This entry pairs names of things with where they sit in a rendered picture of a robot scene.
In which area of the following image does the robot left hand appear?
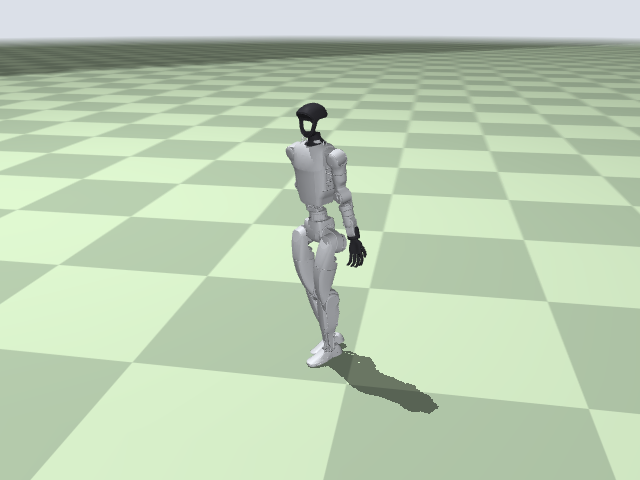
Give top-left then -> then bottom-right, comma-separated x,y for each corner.
347,227 -> 367,268

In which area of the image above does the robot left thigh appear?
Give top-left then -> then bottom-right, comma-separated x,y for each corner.
314,228 -> 347,306

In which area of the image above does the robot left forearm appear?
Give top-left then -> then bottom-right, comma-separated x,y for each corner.
339,190 -> 358,237

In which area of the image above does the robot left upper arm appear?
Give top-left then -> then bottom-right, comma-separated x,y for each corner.
324,147 -> 352,204

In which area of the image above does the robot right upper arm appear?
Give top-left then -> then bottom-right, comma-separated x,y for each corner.
286,141 -> 299,189

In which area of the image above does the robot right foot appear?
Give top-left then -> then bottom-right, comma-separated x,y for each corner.
310,332 -> 344,355

